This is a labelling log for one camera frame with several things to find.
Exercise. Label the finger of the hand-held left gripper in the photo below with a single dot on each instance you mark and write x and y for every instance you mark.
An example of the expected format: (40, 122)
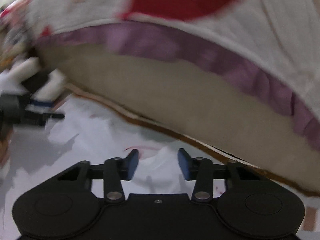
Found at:
(37, 118)
(41, 103)

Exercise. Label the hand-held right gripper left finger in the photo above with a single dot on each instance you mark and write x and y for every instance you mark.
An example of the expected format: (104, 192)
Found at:
(132, 163)

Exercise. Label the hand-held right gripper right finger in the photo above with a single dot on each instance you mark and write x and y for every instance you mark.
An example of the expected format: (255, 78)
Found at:
(183, 165)

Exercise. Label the white t-shirt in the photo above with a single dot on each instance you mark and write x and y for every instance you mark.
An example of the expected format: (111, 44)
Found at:
(95, 135)

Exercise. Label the folded smooth white garment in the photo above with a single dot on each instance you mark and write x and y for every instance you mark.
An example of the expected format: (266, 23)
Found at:
(53, 85)

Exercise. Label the folded dark grey garment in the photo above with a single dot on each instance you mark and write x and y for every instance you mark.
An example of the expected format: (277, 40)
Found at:
(37, 80)

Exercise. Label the folded white waffle garment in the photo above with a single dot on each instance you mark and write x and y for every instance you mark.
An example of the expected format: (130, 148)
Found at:
(22, 70)

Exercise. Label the beige bed base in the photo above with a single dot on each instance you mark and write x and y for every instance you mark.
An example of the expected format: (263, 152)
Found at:
(175, 92)

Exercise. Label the checked cartoon print rug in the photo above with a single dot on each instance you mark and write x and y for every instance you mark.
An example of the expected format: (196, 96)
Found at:
(311, 215)

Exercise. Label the white patterned bed cover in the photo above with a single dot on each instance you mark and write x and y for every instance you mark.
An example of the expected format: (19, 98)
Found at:
(275, 30)

